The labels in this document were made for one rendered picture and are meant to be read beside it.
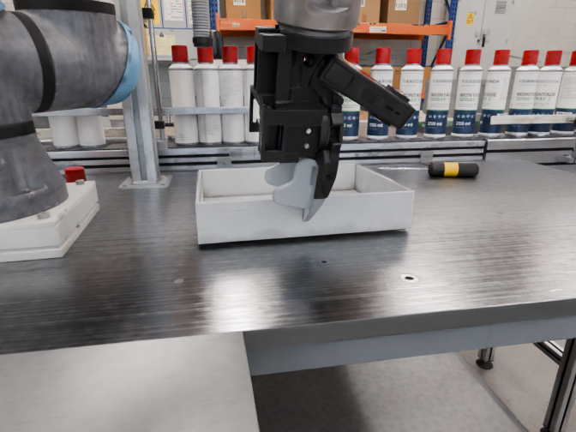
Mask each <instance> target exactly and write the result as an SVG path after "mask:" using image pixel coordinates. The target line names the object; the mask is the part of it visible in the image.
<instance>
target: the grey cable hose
mask: <svg viewBox="0 0 576 432"><path fill-rule="evenodd" d="M190 2H191V6H192V7H191V8H192V10H191V11H192V13H191V14H192V23H193V24H192V26H193V29H194V30H193V34H194V36H193V38H192V42H193V44H194V47H197V48H209V47H211V44H212V39H211V38H210V36H209V35H210V33H209V32H210V31H209V29H210V28H209V25H208V24H209V19H208V18H209V16H208V15H209V14H208V1H207V0H191V1H190Z"/></svg>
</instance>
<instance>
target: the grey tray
mask: <svg viewBox="0 0 576 432"><path fill-rule="evenodd" d="M268 168H270V167H255V168H234V169H212V170H199V173H198V181H197V189H196V198H195V212H196V223H197V233H198V244H204V243H226V242H238V241H249V240H262V239H273V238H284V237H306V236H318V235H330V234H341V233H353V232H365V231H387V230H398V229H410V228H411V218H412V208H413V200H414V190H412V189H409V188H407V187H405V186H403V185H401V184H399V183H396V182H394V181H393V180H391V179H389V178H387V177H384V176H382V175H381V174H379V173H377V172H375V171H372V170H370V169H368V168H366V167H364V166H362V165H360V164H339V168H338V172H337V176H336V179H335V182H334V184H333V187H332V189H331V191H330V194H329V196H328V198H326V200H325V201H324V203H323V204H322V205H321V207H320V209H319V210H318V211H317V212H316V213H315V215H314V216H313V217H312V218H311V219H310V220H309V221H306V222H303V208H300V207H290V206H284V205H279V204H277V203H275V202H274V201H273V198H272V196H273V191H274V190H275V189H276V188H278V186H274V185H270V184H268V183H267V182H266V181H265V172H266V170H267V169H268Z"/></svg>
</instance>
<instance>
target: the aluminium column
mask: <svg viewBox="0 0 576 432"><path fill-rule="evenodd" d="M112 1H113V2H114V5H115V10H116V18H117V19H118V20H120V21H121V22H122V23H124V24H125V25H127V26H128V27H129V28H130V30H131V31H132V36H134V37H135V38H136V41H137V44H138V46H139V51H140V56H141V68H140V74H139V79H138V82H137V84H136V86H135V89H134V90H133V91H131V94H130V96H128V98H126V100H124V101H122V107H123V119H124V125H125V132H126V138H127V145H128V151H129V163H130V170H131V176H132V181H133V182H132V183H133V184H148V183H158V181H159V180H160V172H159V157H158V149H157V142H156V134H155V126H154V117H153V102H152V94H151V87H150V79H149V71H148V63H147V48H146V40H145V32H144V24H143V16H142V8H141V0H112Z"/></svg>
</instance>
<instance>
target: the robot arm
mask: <svg viewBox="0 0 576 432"><path fill-rule="evenodd" d="M361 3H362V0H274V6H273V18H274V20H276V22H278V23H276V24H275V27H265V26H255V60H254V85H250V96H249V132H259V146H258V151H259V153H260V155H261V162H268V161H278V162H279V164H277V165H274V166H272V167H270V168H268V169H267V170H266V172H265V181H266V182H267V183H268V184H270V185H274V186H278V188H276V189H275V190H274V191H273V196H272V198H273V201H274V202H275V203H277V204H279V205H284V206H290V207H300V208H303V222H306V221H309V220H310V219H311V218H312V217H313V216H314V215H315V213H316V212H317V211H318V210H319V209H320V207H321V205H322V204H323V203H324V201H325V200H326V198H328V196H329V194H330V191H331V189H332V187H333V184H334V182H335V179H336V176H337V172H338V168H339V152H340V148H341V145H342V140H343V133H344V114H343V112H342V104H343V103H344V99H343V98H342V97H341V96H340V95H339V94H338V93H337V92H336V91H338V92H339V93H342V94H343V95H344V96H346V97H347V98H349V99H351V100H353V101H354V102H356V103H357V104H359V105H360V106H362V107H364V108H365V109H367V110H368V111H369V112H370V113H371V114H372V115H373V116H374V117H375V118H376V119H377V120H378V121H380V122H383V123H384V124H386V125H388V126H391V125H393V126H394V127H396V128H398V129H400V130H402V128H404V126H405V125H406V123H407V122H408V121H409V120H410V118H411V117H412V115H413V114H414V113H415V112H416V109H414V108H413V107H412V105H410V104H409V102H410V100H409V99H408V98H407V97H406V96H404V94H403V92H402V91H401V90H399V89H398V88H394V87H392V86H390V85H389V84H387V86H384V85H383V84H381V83H380V82H378V81H377V80H375V79H374V78H372V77H371V76H369V75H367V74H366V73H364V72H363V71H362V70H360V69H359V68H357V67H356V66H355V65H353V64H352V63H350V62H348V61H347V60H345V59H344V58H342V57H341V56H340V55H338V54H340V53H345V52H348V51H350V50H351V46H352V40H353V35H354V32H352V30H353V29H355V28H356V27H357V24H358V18H359V13H360V8H361ZM13 4H14V8H15V11H7V10H4V9H5V8H6V7H5V3H3V2H2V0H0V224H2V223H6V222H10V221H14V220H18V219H23V218H26V217H29V216H33V215H35V214H37V213H41V212H45V211H47V210H50V209H52V208H54V207H57V206H58V205H60V204H62V203H64V202H65V201H66V200H67V199H68V198H69V193H68V190H67V186H66V182H65V180H64V178H63V176H62V174H61V173H60V171H59V170H58V168H57V167H56V166H55V164H54V163H53V161H52V159H51V157H50V156H49V154H48V153H47V152H46V150H45V149H44V147H43V146H42V144H41V143H40V141H39V138H38V136H37V132H36V129H35V126H34V122H33V116H32V114H33V113H42V112H50V111H66V110H74V109H82V108H91V109H97V108H101V107H103V106H105V105H114V104H118V103H120V102H122V101H124V100H126V98H128V96H130V94H131V91H133V90H134V89H135V86H136V84H137V82H138V79H139V74H140V68H141V56H140V51H139V46H138V44H137V41H136V38H135V37H134V36H132V31H131V30H130V28H129V27H128V26H127V25H125V24H124V23H122V22H121V21H120V20H118V19H117V18H116V10H115V5H114V2H113V1H112V0H13ZM334 89H335V90H336V91H335V90H334ZM254 99H256V101H257V103H258V105H259V115H260V118H256V122H253V109H254Z"/></svg>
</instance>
